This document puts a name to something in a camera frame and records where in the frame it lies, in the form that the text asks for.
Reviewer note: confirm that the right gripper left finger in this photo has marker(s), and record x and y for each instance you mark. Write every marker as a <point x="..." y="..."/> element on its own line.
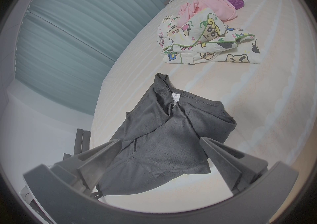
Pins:
<point x="94" y="163"/>

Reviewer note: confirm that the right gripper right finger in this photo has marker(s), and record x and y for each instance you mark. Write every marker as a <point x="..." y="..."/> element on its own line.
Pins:
<point x="230" y="163"/>

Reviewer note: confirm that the black T-shirt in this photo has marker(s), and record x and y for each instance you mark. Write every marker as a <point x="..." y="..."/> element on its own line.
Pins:
<point x="163" y="143"/>

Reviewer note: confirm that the bed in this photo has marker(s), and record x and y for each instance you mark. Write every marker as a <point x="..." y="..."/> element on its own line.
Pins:
<point x="260" y="99"/>

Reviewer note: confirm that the blue-green curtain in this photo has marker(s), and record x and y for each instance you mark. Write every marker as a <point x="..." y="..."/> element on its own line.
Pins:
<point x="62" y="69"/>
<point x="104" y="12"/>

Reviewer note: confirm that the white printed pyjama top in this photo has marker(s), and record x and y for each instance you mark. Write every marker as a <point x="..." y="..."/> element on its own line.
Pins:
<point x="210" y="44"/>

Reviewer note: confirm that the pink garment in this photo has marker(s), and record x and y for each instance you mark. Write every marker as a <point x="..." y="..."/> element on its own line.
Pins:
<point x="220" y="7"/>

